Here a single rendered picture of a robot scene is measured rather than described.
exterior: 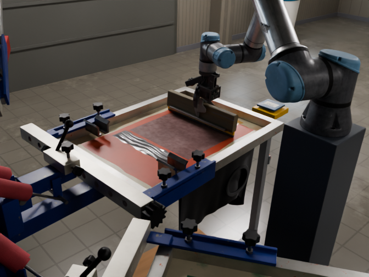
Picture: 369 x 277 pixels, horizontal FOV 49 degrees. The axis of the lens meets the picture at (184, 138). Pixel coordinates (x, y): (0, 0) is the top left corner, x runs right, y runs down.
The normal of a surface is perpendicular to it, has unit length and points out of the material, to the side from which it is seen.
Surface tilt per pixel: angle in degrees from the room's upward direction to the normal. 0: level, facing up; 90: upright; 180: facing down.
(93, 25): 90
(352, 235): 0
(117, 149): 0
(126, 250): 0
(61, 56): 90
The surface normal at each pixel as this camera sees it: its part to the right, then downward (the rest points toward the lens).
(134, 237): 0.03, -0.88
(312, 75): 0.33, -0.08
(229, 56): 0.37, 0.48
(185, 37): 0.67, 0.37
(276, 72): -0.89, 0.27
